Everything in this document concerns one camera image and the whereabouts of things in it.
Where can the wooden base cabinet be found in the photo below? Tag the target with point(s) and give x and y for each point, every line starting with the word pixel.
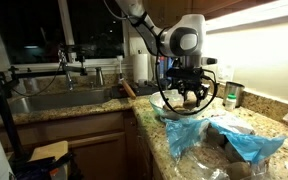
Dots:
pixel 106 146

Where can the under-cabinet light strip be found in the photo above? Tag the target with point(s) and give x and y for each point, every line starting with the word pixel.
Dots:
pixel 272 10

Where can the stainless steel sink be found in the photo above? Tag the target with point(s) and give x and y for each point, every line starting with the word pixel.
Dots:
pixel 56 101

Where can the wooden rolling pin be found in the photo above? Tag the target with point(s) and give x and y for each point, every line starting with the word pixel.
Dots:
pixel 128 89

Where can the white paper towel roll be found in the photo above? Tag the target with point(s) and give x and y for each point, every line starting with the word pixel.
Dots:
pixel 140 66

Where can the large brown potato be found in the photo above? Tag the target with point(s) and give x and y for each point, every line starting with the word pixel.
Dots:
pixel 190 102

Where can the blue clear plastic potato bag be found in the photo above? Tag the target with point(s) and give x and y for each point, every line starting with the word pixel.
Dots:
pixel 192 152

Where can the white wall outlet plate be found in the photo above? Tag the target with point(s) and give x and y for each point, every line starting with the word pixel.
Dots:
pixel 225 73

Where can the stainless steel cup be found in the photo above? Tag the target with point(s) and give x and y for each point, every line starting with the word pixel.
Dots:
pixel 236 89

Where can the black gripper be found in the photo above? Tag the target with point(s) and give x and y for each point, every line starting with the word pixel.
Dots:
pixel 187 79

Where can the small white green-capped bottle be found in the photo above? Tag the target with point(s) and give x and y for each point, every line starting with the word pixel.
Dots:
pixel 230 102

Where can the black camera stand pole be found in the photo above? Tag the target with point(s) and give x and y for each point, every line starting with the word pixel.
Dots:
pixel 20 156

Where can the glass bowl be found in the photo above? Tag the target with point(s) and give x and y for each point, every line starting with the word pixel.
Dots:
pixel 174 99

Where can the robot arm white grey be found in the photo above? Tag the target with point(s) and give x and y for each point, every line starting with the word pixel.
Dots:
pixel 184 40

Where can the upper wooden cabinet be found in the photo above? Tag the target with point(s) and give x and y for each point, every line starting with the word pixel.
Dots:
pixel 166 13

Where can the chrome kitchen faucet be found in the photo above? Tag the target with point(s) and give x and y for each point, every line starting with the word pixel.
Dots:
pixel 65 68

